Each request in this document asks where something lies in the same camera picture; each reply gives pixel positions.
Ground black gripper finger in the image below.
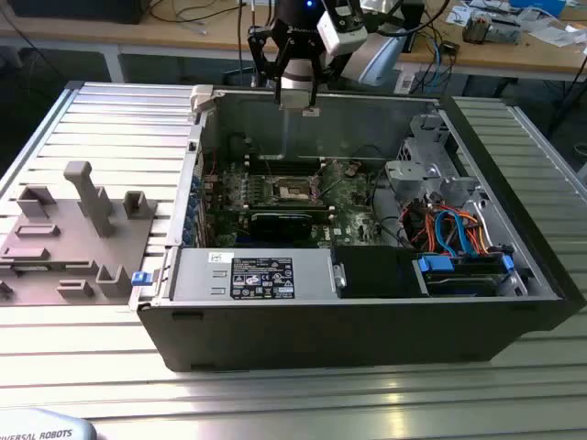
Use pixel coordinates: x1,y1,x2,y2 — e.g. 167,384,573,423
246,25,295,110
307,40,352,114

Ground silver topped CPU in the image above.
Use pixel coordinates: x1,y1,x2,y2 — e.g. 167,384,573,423
279,88,321,116

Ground thin metal locking lever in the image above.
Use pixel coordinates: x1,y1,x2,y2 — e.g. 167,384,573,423
257,144,278,186

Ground CPU socket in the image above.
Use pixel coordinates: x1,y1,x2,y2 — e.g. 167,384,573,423
271,175,322,206

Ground black upright stand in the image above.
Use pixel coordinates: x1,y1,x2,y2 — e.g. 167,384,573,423
401,0,426,52

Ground metal drive cage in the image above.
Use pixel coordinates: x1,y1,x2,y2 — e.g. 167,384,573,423
383,113,488,216

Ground wooden desk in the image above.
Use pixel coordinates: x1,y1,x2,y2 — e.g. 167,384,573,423
393,0,587,84
0,0,281,83

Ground green motherboard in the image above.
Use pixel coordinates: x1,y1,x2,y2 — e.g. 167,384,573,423
201,155,403,251

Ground black graphics card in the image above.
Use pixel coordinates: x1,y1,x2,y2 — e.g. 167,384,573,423
247,209,316,241

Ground small electronic device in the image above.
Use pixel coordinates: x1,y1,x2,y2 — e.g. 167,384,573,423
461,12,523,46

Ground black plastic shroud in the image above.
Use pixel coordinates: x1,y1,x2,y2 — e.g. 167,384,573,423
330,245,422,300

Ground black computer box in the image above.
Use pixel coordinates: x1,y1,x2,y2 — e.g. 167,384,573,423
8,0,144,25

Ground hard disk in blue carrier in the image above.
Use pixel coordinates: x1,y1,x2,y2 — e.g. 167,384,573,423
452,253,515,277
415,254,502,299

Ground grey power supply unit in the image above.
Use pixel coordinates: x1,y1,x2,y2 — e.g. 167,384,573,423
170,247,339,304

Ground blue cardboard box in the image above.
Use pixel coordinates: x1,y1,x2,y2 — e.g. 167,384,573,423
509,0,568,17

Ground white paper sheets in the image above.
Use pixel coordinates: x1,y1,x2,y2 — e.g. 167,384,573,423
522,22,587,48

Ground black PC case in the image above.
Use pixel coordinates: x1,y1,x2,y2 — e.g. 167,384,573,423
129,83,587,373

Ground grey plastic parts rack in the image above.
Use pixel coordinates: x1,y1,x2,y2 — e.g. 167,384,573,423
0,159,160,307

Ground pale blue teach pendant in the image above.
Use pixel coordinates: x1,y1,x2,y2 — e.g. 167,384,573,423
0,406,99,440

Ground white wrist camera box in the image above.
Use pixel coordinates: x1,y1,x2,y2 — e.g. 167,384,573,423
316,9,369,57

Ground grey plastic case handle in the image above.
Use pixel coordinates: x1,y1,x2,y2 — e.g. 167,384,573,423
188,84,217,114

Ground thin black arched wire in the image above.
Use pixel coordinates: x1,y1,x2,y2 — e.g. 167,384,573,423
349,144,392,162

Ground thick black wrist cable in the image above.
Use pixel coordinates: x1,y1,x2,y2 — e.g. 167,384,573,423
365,0,453,39

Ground thin red wire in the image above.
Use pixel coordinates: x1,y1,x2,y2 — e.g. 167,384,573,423
203,145,220,180

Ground silver metal bracket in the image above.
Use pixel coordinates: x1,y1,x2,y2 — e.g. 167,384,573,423
383,159,445,196

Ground black looped wire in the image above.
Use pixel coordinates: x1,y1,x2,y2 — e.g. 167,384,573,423
366,167,407,248

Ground blue flat data wire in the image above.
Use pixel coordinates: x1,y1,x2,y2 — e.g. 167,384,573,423
433,208,460,256
444,208,481,258

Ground orange wire bundle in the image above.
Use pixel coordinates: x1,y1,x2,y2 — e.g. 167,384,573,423
403,205,491,254

